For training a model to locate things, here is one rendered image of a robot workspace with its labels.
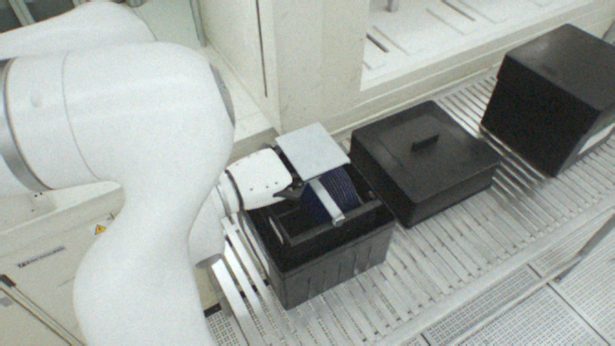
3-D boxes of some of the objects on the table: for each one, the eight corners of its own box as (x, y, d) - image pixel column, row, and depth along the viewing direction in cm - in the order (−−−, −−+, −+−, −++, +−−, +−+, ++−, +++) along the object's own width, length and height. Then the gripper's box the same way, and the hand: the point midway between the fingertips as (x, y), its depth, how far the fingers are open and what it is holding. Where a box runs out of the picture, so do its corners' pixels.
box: (554, 180, 119) (600, 112, 100) (476, 122, 134) (502, 52, 115) (612, 139, 129) (665, 70, 110) (534, 90, 145) (567, 21, 125)
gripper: (244, 212, 71) (338, 173, 77) (208, 146, 81) (293, 115, 86) (249, 237, 77) (336, 199, 82) (215, 173, 87) (295, 142, 92)
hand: (307, 159), depth 84 cm, fingers open, 6 cm apart
